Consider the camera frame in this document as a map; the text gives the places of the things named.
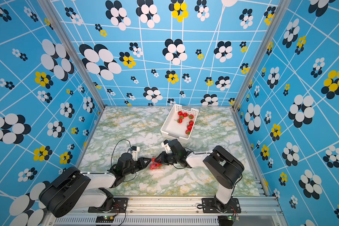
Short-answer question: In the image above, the left aluminium corner post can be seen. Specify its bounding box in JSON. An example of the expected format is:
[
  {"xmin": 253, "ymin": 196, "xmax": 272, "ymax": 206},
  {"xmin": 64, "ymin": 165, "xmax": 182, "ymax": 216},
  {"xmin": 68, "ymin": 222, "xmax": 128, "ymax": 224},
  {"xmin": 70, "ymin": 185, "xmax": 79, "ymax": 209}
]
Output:
[{"xmin": 38, "ymin": 1, "xmax": 105, "ymax": 111}]

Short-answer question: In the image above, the aluminium corner post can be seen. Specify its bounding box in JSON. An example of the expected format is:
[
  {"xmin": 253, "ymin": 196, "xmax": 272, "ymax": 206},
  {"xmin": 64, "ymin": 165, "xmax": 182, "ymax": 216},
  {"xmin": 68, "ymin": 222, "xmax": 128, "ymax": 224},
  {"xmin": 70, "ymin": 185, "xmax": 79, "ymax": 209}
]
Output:
[
  {"xmin": 38, "ymin": 1, "xmax": 105, "ymax": 111},
  {"xmin": 233, "ymin": 0, "xmax": 291, "ymax": 112}
]

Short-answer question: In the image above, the green circuit board right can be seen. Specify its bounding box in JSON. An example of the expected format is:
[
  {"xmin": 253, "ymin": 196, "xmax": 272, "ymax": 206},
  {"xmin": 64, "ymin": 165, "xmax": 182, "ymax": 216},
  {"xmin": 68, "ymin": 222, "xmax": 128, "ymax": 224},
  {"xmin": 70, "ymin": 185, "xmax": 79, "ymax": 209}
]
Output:
[{"xmin": 218, "ymin": 216, "xmax": 239, "ymax": 226}]

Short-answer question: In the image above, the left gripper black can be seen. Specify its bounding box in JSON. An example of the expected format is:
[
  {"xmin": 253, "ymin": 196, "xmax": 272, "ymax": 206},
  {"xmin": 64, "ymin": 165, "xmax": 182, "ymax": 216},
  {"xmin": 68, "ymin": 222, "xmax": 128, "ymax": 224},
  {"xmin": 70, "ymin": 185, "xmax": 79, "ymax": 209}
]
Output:
[{"xmin": 124, "ymin": 157, "xmax": 153, "ymax": 177}]

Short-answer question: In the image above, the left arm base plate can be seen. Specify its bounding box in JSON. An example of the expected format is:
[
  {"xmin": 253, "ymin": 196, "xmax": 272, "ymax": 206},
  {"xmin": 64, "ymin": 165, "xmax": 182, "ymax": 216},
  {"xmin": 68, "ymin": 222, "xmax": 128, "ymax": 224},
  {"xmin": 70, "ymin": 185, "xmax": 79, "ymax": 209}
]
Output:
[{"xmin": 88, "ymin": 197, "xmax": 129, "ymax": 213}]

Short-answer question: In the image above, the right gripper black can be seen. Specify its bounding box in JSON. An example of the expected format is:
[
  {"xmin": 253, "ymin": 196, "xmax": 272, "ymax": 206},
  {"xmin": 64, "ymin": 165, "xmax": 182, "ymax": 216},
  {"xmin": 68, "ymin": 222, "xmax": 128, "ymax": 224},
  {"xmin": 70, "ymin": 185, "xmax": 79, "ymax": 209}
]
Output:
[{"xmin": 154, "ymin": 152, "xmax": 180, "ymax": 165}]

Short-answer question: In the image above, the clear plastic clamshell container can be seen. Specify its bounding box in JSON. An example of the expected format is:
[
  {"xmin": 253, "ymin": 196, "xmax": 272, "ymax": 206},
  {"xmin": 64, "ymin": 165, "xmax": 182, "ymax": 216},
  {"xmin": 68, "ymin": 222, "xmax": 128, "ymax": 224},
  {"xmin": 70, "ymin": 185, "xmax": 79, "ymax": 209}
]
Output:
[{"xmin": 150, "ymin": 158, "xmax": 164, "ymax": 171}]

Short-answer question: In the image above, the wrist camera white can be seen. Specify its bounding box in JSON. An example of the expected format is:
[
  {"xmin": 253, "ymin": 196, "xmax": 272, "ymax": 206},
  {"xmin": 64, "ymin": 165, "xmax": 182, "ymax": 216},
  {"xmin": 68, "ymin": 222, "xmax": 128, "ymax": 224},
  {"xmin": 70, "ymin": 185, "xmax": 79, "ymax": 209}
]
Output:
[
  {"xmin": 161, "ymin": 141, "xmax": 171, "ymax": 153},
  {"xmin": 131, "ymin": 146, "xmax": 140, "ymax": 161}
]

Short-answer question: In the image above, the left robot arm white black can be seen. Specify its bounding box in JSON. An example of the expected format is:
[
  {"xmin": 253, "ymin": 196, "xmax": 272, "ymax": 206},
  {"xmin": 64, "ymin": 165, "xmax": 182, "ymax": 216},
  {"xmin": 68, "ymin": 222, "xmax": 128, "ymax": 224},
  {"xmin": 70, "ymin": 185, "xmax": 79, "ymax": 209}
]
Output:
[{"xmin": 39, "ymin": 153, "xmax": 152, "ymax": 218}]

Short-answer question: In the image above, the white perforated plastic basket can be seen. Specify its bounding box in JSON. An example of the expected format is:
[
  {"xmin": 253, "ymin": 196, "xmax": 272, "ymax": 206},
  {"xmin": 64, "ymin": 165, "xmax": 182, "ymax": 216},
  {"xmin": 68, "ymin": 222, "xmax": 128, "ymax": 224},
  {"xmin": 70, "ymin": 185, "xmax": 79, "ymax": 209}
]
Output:
[{"xmin": 161, "ymin": 104, "xmax": 199, "ymax": 143}]

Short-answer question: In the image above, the green circuit board left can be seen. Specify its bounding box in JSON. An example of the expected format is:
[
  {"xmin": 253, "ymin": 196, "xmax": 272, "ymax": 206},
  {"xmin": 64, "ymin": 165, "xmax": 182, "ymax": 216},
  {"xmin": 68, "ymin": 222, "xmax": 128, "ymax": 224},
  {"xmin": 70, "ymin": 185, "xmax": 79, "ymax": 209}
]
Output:
[{"xmin": 96, "ymin": 216, "xmax": 114, "ymax": 223}]

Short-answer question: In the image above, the green circuit board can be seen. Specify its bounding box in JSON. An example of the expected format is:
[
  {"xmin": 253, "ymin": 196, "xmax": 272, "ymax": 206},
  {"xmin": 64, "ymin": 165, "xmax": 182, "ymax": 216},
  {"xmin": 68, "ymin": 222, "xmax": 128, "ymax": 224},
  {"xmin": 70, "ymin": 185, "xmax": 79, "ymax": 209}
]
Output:
[
  {"xmin": 96, "ymin": 216, "xmax": 114, "ymax": 223},
  {"xmin": 218, "ymin": 216, "xmax": 239, "ymax": 226}
]

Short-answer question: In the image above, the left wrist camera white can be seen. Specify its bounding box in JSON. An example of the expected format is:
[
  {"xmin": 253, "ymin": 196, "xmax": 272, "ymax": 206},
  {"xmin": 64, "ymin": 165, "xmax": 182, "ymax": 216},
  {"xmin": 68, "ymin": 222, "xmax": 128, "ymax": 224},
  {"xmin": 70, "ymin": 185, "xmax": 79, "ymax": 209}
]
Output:
[{"xmin": 131, "ymin": 146, "xmax": 140, "ymax": 161}]

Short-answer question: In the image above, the right aluminium corner post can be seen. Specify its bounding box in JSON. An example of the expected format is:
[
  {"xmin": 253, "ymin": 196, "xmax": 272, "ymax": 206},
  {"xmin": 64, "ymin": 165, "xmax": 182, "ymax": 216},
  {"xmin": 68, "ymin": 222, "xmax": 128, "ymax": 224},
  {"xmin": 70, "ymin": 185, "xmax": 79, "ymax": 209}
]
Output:
[{"xmin": 233, "ymin": 0, "xmax": 291, "ymax": 112}]

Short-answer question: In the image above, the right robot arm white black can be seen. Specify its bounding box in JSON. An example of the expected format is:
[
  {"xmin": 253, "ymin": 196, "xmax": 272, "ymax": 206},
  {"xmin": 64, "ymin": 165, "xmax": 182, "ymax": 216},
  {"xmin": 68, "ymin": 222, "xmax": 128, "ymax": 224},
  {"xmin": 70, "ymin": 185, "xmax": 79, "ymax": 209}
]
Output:
[{"xmin": 154, "ymin": 139, "xmax": 244, "ymax": 213}]

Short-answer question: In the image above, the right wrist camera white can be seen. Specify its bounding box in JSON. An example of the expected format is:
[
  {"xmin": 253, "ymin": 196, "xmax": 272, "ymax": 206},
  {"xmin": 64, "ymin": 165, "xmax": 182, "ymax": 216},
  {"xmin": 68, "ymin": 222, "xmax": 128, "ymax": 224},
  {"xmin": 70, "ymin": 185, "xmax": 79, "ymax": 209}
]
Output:
[{"xmin": 161, "ymin": 141, "xmax": 171, "ymax": 153}]

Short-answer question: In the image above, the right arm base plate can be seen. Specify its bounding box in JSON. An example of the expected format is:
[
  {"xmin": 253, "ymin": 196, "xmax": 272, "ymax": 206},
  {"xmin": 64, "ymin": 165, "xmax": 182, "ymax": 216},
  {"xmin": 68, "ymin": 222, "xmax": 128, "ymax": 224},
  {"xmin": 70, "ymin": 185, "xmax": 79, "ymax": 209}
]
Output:
[{"xmin": 198, "ymin": 197, "xmax": 242, "ymax": 214}]

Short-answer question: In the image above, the aluminium front rail frame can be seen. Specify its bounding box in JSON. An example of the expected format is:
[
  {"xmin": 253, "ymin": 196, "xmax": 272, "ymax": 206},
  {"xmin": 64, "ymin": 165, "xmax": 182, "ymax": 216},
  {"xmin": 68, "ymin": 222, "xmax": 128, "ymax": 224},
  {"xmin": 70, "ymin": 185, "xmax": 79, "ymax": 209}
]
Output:
[{"xmin": 42, "ymin": 196, "xmax": 287, "ymax": 226}]

